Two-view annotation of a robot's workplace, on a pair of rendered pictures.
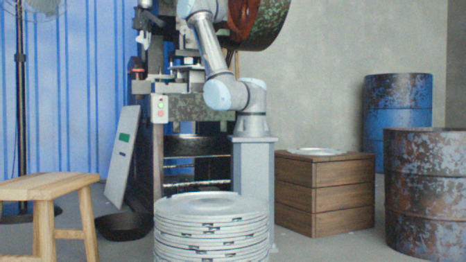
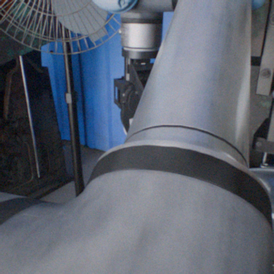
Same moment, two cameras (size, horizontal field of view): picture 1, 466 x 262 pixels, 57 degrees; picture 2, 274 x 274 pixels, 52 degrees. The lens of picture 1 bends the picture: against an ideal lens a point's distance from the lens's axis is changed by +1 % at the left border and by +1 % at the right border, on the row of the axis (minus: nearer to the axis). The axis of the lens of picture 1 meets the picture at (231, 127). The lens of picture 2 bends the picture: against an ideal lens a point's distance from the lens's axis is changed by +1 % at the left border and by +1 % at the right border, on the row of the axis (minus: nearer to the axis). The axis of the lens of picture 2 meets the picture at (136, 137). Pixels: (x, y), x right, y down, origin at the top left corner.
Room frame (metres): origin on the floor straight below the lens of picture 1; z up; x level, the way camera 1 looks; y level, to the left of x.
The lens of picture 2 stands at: (1.86, -0.01, 1.11)
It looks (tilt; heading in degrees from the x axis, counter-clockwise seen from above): 22 degrees down; 56
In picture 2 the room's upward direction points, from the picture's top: straight up
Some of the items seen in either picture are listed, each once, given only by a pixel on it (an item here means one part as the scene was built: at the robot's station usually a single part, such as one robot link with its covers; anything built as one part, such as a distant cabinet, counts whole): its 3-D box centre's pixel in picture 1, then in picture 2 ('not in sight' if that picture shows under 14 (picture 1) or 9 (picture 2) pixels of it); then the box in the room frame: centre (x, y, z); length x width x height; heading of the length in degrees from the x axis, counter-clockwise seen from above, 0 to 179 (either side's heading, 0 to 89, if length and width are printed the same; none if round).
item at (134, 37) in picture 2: (144, 2); (139, 37); (2.16, 0.43, 1.09); 0.08 x 0.08 x 0.05
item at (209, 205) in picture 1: (211, 203); not in sight; (1.08, 0.05, 0.32); 0.29 x 0.29 x 0.01
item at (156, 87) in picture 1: (188, 89); not in sight; (2.48, 0.25, 0.68); 0.45 x 0.30 x 0.06; 112
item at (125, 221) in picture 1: (125, 227); not in sight; (1.89, 0.47, 0.04); 0.30 x 0.30 x 0.07
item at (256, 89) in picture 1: (250, 95); not in sight; (1.74, -0.08, 0.62); 0.13 x 0.12 x 0.14; 129
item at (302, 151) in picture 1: (316, 151); not in sight; (2.10, -0.42, 0.35); 0.29 x 0.29 x 0.01
